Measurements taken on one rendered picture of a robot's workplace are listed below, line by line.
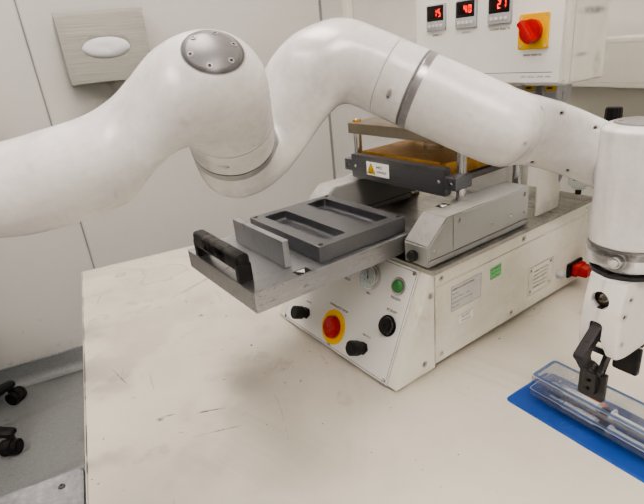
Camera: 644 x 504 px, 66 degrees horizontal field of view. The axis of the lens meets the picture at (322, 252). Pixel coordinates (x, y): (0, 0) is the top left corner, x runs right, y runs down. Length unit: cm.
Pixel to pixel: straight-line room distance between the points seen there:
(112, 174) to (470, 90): 38
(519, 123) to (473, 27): 49
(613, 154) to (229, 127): 39
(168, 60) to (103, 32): 163
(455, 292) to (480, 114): 33
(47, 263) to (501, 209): 193
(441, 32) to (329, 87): 53
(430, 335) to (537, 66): 49
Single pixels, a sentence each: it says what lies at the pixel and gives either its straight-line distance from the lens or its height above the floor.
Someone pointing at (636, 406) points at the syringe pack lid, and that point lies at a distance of 76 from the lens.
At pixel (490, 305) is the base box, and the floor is 81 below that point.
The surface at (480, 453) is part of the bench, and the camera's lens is 72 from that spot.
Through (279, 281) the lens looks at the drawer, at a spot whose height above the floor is 97.
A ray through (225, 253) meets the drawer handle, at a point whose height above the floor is 101.
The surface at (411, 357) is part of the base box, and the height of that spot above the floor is 80.
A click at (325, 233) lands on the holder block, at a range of 77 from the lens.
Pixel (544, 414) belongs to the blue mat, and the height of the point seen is 75.
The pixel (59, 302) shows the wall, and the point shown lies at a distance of 245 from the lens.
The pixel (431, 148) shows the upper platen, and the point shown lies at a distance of 93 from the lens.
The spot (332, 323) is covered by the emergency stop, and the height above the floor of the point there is 80.
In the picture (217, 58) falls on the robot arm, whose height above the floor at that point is 125.
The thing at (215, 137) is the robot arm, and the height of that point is 118.
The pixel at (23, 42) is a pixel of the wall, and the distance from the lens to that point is 226.
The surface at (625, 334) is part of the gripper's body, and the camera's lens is 66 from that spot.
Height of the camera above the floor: 125
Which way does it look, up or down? 22 degrees down
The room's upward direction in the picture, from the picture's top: 6 degrees counter-clockwise
